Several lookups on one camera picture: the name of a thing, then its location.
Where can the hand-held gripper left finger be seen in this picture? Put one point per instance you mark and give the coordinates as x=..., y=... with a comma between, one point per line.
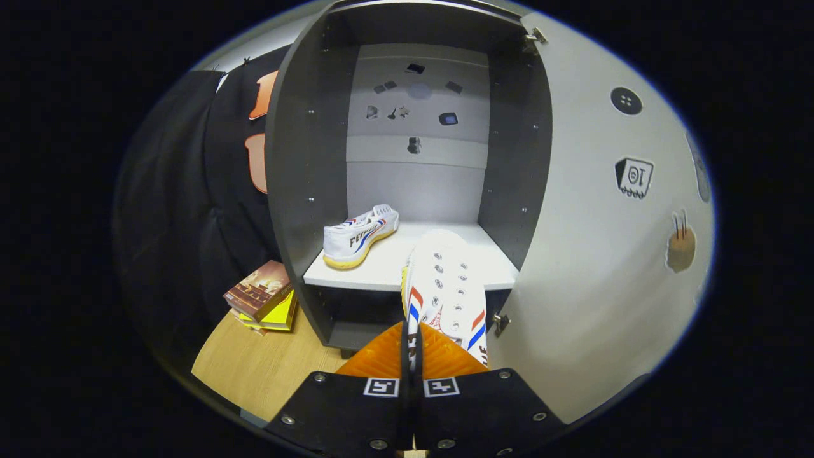
x=343, y=407

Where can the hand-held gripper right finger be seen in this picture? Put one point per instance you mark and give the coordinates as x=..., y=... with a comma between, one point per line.
x=483, y=407

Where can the white striped canvas shoe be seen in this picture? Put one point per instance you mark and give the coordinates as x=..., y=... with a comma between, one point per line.
x=448, y=286
x=356, y=245

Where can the beige shoe cabinet door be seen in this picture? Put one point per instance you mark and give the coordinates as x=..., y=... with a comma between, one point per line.
x=585, y=286

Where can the dark grey shoe cabinet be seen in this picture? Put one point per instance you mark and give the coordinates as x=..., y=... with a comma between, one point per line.
x=299, y=159

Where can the yellow book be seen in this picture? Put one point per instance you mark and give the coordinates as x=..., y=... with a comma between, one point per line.
x=280, y=315

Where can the brown picture book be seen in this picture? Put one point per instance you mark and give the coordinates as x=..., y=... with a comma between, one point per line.
x=257, y=289

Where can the black backdrop cloth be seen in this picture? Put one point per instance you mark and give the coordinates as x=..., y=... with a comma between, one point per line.
x=178, y=222

